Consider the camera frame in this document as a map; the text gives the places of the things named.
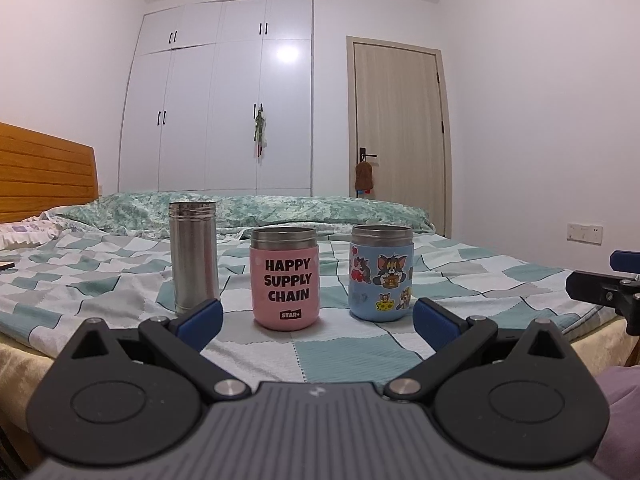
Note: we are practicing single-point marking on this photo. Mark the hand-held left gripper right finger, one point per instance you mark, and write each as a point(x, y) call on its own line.
point(433, 324)

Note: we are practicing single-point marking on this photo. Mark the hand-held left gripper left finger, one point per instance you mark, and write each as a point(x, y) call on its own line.
point(202, 319)

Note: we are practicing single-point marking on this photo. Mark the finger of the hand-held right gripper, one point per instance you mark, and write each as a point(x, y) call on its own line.
point(625, 261)
point(592, 285)

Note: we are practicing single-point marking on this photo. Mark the pink cup with black lettering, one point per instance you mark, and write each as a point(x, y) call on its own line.
point(285, 280)

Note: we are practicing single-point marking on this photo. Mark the tall stainless steel cup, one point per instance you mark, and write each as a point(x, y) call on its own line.
point(192, 255)

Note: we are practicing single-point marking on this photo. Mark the blue cartoon cup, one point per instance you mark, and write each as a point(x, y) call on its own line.
point(381, 275)

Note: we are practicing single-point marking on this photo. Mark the person's purple clothing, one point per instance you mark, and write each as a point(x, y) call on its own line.
point(622, 420)

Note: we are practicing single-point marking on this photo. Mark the checkered bed sheet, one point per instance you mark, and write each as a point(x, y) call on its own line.
point(100, 280)

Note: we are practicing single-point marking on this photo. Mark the green floral quilt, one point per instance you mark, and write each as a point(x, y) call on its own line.
point(300, 212)

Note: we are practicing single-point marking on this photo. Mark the brown plush hanging toy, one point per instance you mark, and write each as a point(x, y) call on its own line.
point(363, 177)

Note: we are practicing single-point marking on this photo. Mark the light wooden door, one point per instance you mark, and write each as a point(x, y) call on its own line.
point(400, 135)

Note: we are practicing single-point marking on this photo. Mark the floral pillow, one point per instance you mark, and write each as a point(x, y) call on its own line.
point(25, 232)

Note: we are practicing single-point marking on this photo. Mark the green hanging ornament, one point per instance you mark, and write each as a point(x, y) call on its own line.
point(260, 130)

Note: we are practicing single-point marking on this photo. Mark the white wardrobe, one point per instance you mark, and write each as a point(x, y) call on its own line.
point(220, 110)

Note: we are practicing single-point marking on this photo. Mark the wooden headboard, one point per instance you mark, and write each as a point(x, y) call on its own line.
point(45, 175)

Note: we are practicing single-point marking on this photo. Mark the white wall socket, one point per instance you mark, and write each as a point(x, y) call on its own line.
point(585, 234)

